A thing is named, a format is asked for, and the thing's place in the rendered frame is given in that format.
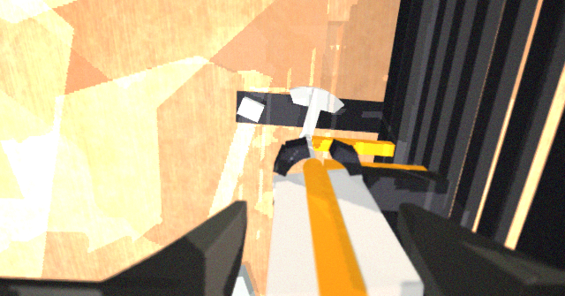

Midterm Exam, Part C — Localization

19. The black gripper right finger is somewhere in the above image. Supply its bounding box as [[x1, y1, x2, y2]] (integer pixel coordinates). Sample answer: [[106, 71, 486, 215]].
[[396, 203, 565, 296]]

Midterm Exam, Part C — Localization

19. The white rectangular block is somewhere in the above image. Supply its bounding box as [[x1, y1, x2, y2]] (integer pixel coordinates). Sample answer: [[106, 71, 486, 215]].
[[232, 264, 255, 296]]

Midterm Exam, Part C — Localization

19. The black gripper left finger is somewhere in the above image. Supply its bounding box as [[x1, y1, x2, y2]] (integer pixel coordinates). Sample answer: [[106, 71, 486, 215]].
[[0, 200, 248, 296]]

